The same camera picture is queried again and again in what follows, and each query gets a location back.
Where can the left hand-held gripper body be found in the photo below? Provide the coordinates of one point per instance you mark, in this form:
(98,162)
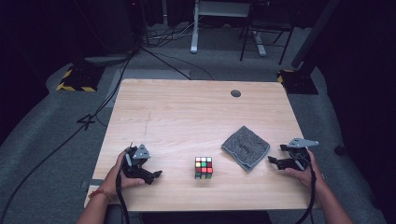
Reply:
(141,153)

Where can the dark slanted metal post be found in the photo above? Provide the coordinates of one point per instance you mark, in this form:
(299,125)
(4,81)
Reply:
(314,31)

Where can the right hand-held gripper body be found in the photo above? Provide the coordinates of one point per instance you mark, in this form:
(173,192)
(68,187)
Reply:
(302,143)

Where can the black metal chair frame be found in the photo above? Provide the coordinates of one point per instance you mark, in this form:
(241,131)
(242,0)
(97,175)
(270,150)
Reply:
(244,43)

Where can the grey metal table bracket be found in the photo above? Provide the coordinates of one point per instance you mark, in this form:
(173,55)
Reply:
(93,183)

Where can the black equipment cabinet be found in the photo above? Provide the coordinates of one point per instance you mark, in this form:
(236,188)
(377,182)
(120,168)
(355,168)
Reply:
(118,25)

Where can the person's left hand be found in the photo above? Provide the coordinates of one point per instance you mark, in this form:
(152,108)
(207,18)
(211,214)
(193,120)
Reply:
(114,183)

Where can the person's right hand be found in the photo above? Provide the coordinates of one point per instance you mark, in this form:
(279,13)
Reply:
(306,177)

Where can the grey fluffy cloth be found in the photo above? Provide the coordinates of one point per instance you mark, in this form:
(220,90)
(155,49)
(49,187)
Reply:
(246,147)

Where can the black round seat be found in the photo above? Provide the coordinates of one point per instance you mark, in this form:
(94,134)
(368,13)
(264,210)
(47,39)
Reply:
(113,214)

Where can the multicoloured puzzle cube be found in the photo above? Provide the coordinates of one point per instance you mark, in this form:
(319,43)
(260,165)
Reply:
(204,168)

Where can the yellow-black striped stand base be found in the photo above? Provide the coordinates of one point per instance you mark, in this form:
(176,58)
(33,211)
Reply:
(299,82)
(81,78)

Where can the black caster wheel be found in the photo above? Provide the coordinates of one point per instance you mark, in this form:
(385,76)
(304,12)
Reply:
(340,149)

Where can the person's black clothing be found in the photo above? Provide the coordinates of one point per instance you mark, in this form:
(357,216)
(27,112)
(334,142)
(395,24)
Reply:
(205,217)

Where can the white desk frame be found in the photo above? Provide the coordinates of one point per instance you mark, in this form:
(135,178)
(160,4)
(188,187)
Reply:
(194,37)

